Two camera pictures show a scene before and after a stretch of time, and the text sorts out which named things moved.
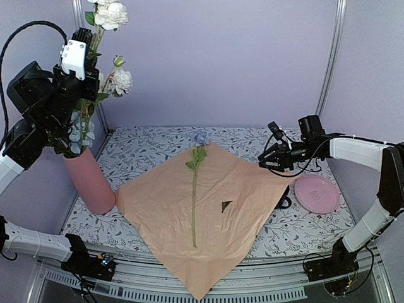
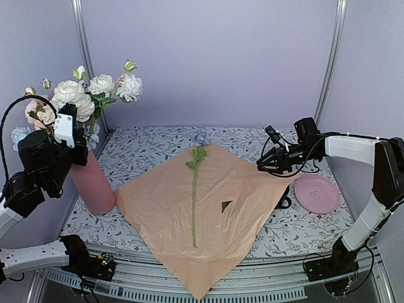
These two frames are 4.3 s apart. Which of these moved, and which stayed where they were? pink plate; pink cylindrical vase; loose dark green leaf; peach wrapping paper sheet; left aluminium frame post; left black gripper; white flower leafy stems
Moved: left black gripper; white flower leafy stems
Stayed: left aluminium frame post; loose dark green leaf; pink plate; pink cylindrical vase; peach wrapping paper sheet
